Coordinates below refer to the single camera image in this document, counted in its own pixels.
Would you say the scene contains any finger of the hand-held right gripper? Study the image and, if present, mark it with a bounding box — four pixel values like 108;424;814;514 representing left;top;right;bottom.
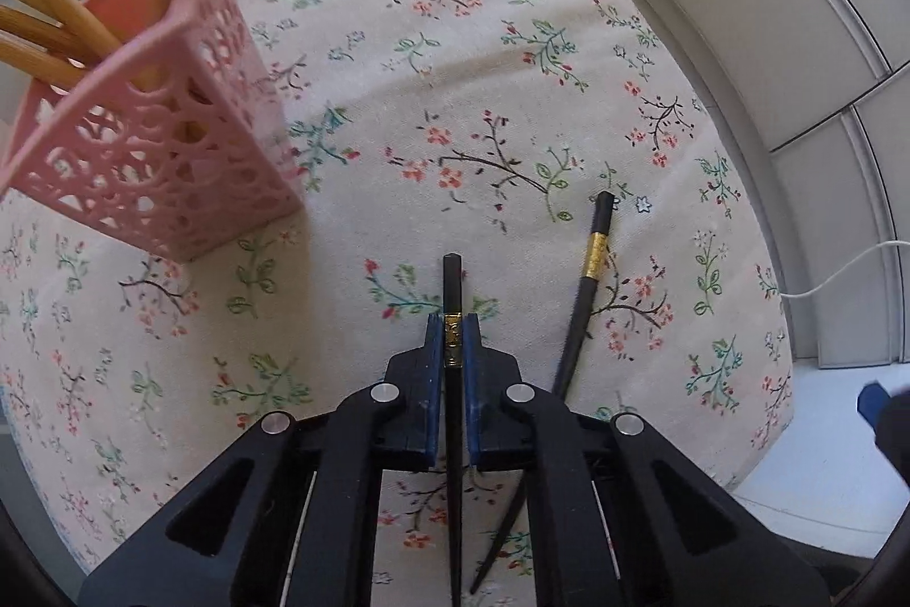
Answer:
857;381;910;509

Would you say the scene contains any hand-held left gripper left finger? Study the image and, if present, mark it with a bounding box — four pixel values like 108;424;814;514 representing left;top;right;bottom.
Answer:
78;312;445;607

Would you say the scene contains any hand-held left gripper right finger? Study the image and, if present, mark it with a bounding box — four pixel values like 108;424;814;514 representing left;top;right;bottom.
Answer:
461;314;833;607

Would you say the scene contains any black chopstick gold band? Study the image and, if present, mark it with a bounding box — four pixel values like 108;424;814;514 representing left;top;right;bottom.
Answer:
469;191;618;594
442;253;466;588

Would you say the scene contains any pink perforated plastic basket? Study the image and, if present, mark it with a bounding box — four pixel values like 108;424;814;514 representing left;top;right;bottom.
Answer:
0;0;307;264

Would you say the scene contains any floral tablecloth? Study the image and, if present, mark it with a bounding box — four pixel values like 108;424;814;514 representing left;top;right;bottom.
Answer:
0;0;795;607

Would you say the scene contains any white cable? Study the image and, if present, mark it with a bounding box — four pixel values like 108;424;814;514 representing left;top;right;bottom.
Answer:
778;241;910;299

